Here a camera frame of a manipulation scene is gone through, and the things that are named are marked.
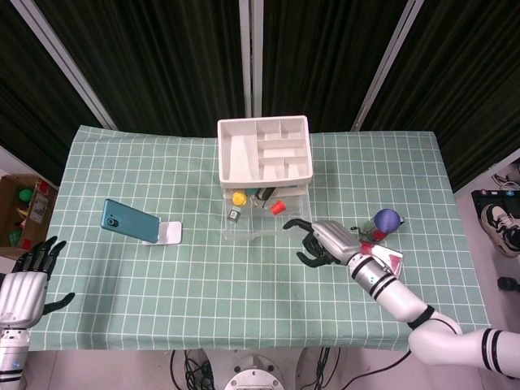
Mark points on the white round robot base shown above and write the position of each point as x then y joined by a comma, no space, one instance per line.
254,375

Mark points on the white metal frame post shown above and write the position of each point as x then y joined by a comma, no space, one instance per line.
251,53
386,65
65,65

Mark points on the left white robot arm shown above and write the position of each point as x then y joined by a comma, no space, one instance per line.
12,357

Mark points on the red white flat case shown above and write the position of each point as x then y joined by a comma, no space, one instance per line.
393,261

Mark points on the red small spool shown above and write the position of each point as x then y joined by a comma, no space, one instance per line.
278,207

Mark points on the white phone stand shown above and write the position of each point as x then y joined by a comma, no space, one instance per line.
168,232

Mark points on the small black floor device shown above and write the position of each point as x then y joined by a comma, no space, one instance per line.
508,283

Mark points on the teal smartphone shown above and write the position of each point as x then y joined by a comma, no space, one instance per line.
130,221

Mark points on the cardboard box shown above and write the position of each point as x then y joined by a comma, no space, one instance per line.
28,219

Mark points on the purple ball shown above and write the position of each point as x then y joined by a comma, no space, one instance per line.
386,219

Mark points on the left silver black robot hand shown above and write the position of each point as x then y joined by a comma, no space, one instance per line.
20,294

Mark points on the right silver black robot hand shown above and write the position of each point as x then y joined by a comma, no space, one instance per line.
333,241

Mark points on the white drawer cabinet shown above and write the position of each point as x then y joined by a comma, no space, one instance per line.
264,150

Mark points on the clear plastic storage box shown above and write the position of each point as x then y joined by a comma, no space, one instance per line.
260,225

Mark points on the black curtain panel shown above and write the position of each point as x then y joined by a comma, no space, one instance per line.
28,101
321,57
162,65
467,81

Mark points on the green checkered tablecloth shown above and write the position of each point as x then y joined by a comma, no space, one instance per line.
203,284

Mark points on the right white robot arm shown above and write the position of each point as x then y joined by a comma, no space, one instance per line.
402,296

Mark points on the metal binder clip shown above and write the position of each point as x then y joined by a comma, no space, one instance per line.
254,202

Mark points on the yellow small cap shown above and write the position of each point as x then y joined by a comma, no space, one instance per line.
239,199

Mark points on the green ball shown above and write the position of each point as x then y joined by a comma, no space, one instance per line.
25,194

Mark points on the black white sneaker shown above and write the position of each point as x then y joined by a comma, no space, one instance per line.
501,225
508,179

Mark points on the small green black block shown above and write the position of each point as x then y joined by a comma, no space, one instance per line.
234,215

